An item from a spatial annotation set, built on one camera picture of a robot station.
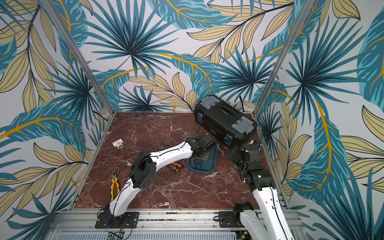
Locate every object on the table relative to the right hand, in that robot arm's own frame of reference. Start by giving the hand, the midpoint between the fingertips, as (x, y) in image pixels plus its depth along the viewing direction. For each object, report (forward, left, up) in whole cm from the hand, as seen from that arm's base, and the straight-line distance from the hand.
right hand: (237, 153), depth 75 cm
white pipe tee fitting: (+18, +71, -15) cm, 75 cm away
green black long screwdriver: (+3, +19, -17) cm, 26 cm away
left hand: (+7, +16, -14) cm, 23 cm away
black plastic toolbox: (+24, +1, -3) cm, 24 cm away
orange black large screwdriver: (+1, +33, -17) cm, 37 cm away
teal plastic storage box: (+2, +14, -18) cm, 23 cm away
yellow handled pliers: (-5, +68, -18) cm, 70 cm away
